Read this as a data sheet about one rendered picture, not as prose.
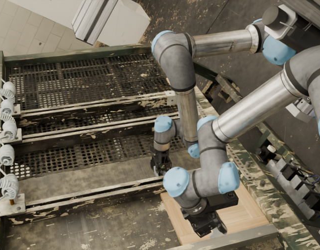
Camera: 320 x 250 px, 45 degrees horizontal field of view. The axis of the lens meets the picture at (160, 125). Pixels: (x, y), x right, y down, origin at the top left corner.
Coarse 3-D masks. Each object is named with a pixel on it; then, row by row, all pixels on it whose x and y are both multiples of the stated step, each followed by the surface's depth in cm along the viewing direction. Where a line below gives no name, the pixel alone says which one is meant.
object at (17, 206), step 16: (160, 176) 181; (80, 192) 171; (96, 192) 172; (112, 192) 171; (128, 192) 173; (144, 192) 176; (160, 192) 179; (0, 208) 157; (16, 208) 156; (32, 208) 162; (48, 208) 163; (64, 208) 166; (80, 208) 169; (96, 208) 172; (16, 224) 162
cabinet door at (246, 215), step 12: (240, 192) 182; (168, 204) 174; (240, 204) 176; (252, 204) 176; (180, 216) 168; (228, 216) 170; (240, 216) 170; (252, 216) 170; (264, 216) 170; (180, 228) 163; (192, 228) 164; (228, 228) 164; (240, 228) 164; (180, 240) 158; (192, 240) 158
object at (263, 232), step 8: (272, 224) 164; (240, 232) 160; (248, 232) 160; (256, 232) 160; (264, 232) 161; (272, 232) 161; (208, 240) 156; (216, 240) 156; (224, 240) 157; (232, 240) 157; (240, 240) 157; (248, 240) 158; (256, 240) 160; (264, 240) 162; (176, 248) 153; (184, 248) 153; (192, 248) 153; (200, 248) 153; (208, 248) 153; (216, 248) 154; (224, 248) 156; (232, 248) 157
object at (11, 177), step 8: (8, 88) 213; (0, 96) 207; (8, 104) 200; (8, 112) 198; (8, 128) 183; (16, 128) 188; (8, 136) 187; (0, 152) 170; (8, 152) 169; (0, 160) 168; (8, 160) 168; (8, 176) 158; (8, 184) 154; (16, 184) 156; (8, 192) 152; (16, 192) 155
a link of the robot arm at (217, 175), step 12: (204, 156) 102; (216, 156) 101; (204, 168) 101; (216, 168) 99; (228, 168) 97; (192, 180) 100; (204, 180) 99; (216, 180) 98; (228, 180) 97; (204, 192) 100; (216, 192) 99
